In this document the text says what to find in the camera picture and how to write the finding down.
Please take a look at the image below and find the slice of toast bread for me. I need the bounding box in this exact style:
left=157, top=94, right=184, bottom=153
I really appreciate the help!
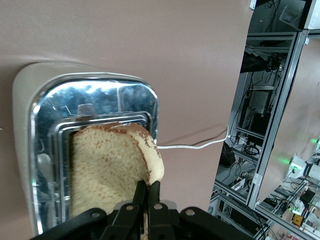
left=70, top=123, right=165, bottom=218

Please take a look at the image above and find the white toaster power cable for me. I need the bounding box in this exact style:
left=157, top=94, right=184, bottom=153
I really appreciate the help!
left=157, top=126, right=230, bottom=151

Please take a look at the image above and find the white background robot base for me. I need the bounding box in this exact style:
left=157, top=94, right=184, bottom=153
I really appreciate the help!
left=284, top=152, right=320, bottom=182

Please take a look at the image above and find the aluminium extrusion frame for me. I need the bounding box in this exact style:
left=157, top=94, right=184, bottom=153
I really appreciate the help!
left=209, top=27, right=320, bottom=240

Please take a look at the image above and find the beige and chrome toaster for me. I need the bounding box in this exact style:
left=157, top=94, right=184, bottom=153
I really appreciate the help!
left=12, top=62, right=161, bottom=237

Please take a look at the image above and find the black equipment box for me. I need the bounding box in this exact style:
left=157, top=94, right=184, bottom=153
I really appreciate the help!
left=249, top=112, right=272, bottom=137

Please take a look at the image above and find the clear plastic box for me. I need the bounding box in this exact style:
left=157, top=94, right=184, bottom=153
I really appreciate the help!
left=279, top=4, right=306, bottom=31

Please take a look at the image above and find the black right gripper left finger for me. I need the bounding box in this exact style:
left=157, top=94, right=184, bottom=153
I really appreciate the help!
left=32, top=179, right=147, bottom=240

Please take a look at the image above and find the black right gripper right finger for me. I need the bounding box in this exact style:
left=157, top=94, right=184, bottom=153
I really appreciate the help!
left=147, top=181, right=256, bottom=240

